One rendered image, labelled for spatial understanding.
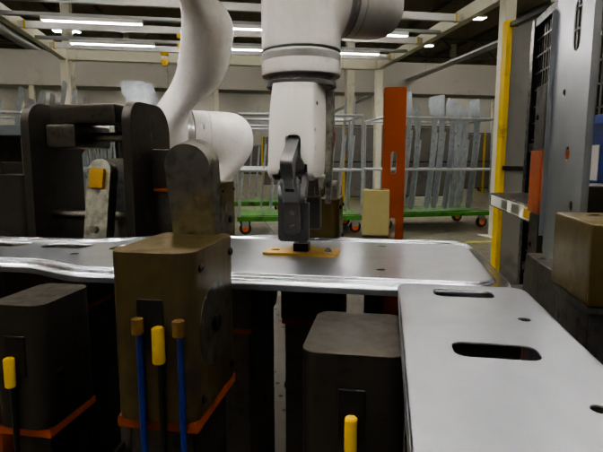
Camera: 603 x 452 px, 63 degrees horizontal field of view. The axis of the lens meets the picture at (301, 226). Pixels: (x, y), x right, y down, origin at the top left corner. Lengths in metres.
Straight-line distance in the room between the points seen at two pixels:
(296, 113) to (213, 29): 0.51
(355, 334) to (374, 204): 0.31
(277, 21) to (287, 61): 0.04
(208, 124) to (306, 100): 0.60
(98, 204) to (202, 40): 0.38
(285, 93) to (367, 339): 0.26
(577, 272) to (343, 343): 0.18
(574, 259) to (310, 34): 0.31
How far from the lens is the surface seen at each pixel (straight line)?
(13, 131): 1.05
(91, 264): 0.54
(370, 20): 0.57
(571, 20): 0.58
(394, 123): 0.69
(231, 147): 1.09
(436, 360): 0.28
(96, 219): 0.79
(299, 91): 0.51
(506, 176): 3.58
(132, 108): 0.78
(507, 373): 0.27
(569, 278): 0.44
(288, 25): 0.52
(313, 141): 0.50
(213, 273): 0.36
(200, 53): 1.01
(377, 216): 0.65
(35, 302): 0.46
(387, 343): 0.35
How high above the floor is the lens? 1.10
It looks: 8 degrees down
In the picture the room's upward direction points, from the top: straight up
